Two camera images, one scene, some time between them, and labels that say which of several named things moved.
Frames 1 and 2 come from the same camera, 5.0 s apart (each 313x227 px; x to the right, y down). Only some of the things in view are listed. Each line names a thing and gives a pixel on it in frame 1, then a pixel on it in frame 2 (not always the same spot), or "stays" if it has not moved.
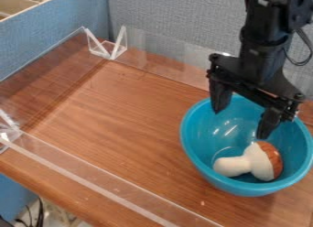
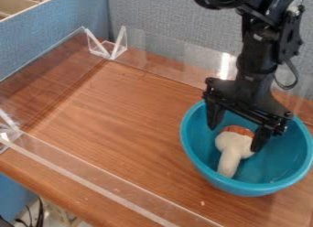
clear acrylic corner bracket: [106, 48] stays
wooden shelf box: [17, 2] stays
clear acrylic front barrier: [146, 200] stays
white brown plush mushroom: [261, 161] → [234, 140]
